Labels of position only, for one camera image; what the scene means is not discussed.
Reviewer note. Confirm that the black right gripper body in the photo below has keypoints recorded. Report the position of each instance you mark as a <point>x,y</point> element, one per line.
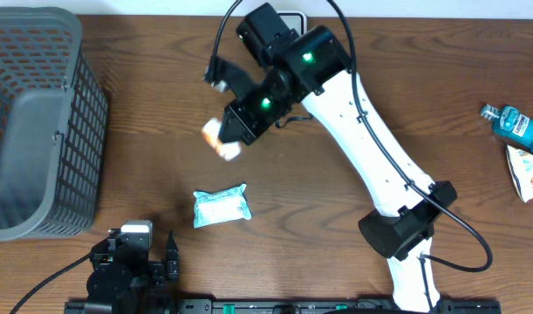
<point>267,104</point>

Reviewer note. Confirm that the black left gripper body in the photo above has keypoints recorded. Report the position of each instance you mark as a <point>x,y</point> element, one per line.
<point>160,275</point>

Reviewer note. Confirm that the orange small box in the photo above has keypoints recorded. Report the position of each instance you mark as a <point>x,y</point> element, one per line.
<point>227,151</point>

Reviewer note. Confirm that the teal white wipes pack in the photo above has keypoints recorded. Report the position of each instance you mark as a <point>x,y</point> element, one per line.
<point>219,207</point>

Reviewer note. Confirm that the blue mouthwash bottle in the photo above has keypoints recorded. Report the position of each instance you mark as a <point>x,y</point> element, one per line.
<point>511,124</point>

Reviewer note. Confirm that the yellow snack bag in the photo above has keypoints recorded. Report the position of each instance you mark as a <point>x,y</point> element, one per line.
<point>521,169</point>

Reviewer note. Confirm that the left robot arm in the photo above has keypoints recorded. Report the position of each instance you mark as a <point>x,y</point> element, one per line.
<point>125,280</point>

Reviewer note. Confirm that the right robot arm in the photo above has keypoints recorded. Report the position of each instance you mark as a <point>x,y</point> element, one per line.
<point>314,70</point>

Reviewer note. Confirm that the white barcode scanner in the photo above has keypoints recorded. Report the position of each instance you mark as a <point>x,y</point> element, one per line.
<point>294,19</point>

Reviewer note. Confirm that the grey plastic mesh basket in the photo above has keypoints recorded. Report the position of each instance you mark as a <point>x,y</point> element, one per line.
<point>53,120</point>

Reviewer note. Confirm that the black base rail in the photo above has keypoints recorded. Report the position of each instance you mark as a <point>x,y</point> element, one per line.
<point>206,306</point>

